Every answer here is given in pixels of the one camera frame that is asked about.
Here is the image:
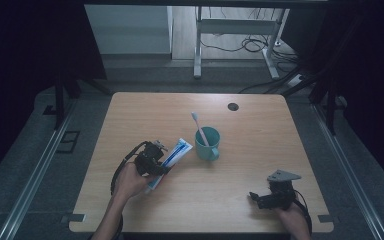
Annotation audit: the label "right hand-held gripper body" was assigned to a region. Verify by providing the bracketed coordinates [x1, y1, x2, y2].
[258, 169, 303, 212]

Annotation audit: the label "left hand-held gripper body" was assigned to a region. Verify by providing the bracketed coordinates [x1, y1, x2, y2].
[133, 139, 170, 177]

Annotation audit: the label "white blue toothpaste tube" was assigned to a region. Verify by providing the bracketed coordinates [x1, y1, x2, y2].
[145, 137, 194, 194]

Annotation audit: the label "pink toothbrush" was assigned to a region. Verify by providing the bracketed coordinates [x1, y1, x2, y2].
[190, 111, 211, 148]

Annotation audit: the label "teal cup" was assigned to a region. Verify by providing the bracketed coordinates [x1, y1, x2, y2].
[194, 126, 221, 162]

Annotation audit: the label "person's right hand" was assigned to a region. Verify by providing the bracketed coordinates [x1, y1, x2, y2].
[275, 202, 312, 240]

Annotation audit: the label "person's left hand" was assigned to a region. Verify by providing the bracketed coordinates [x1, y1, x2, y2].
[112, 162, 157, 202]

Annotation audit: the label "black metal stand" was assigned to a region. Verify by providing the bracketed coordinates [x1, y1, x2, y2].
[281, 71, 339, 136]
[53, 71, 113, 131]

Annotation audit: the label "white power strip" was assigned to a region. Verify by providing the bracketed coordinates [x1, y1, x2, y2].
[286, 73, 306, 89]

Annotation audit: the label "white cabinet panel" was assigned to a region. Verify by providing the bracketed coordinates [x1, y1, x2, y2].
[84, 4, 174, 56]

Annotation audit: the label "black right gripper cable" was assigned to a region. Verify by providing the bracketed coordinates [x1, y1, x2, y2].
[293, 189, 314, 236]

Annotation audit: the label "aluminium floor rail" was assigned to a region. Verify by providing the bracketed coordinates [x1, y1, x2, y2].
[311, 103, 381, 240]
[0, 99, 78, 240]

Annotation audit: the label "white metal desk frame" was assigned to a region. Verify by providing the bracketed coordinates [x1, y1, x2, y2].
[193, 5, 291, 80]

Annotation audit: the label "black floor cables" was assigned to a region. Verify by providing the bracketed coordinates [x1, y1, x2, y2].
[200, 6, 301, 73]

